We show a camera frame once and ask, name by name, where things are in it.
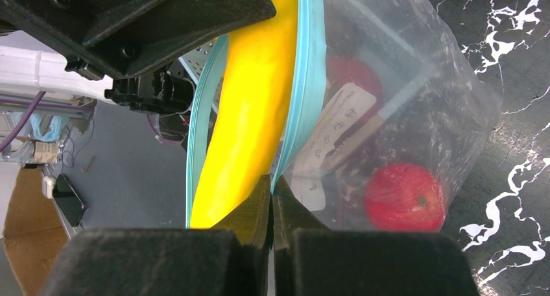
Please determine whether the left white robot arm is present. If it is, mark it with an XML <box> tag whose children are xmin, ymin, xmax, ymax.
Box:
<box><xmin>1</xmin><ymin>0</ymin><xmax>276</xmax><ymax>114</ymax></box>

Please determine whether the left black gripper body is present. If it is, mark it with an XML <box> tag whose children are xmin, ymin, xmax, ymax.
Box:
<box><xmin>1</xmin><ymin>0</ymin><xmax>276</xmax><ymax>114</ymax></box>

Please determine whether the red apple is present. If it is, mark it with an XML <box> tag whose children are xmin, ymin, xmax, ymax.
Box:
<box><xmin>364</xmin><ymin>162</ymin><xmax>446</xmax><ymax>232</ymax></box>

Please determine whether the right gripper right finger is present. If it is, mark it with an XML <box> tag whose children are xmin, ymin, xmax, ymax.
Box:
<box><xmin>272</xmin><ymin>179</ymin><xmax>478</xmax><ymax>295</ymax></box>

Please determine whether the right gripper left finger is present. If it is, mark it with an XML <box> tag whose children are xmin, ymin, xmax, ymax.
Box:
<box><xmin>41</xmin><ymin>175</ymin><xmax>272</xmax><ymax>295</ymax></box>

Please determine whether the large yellow banana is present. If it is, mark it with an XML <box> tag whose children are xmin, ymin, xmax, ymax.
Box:
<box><xmin>189</xmin><ymin>0</ymin><xmax>298</xmax><ymax>228</ymax></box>

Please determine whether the clear zip top bag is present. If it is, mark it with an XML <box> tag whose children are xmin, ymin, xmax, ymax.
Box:
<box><xmin>185</xmin><ymin>0</ymin><xmax>502</xmax><ymax>230</ymax></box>

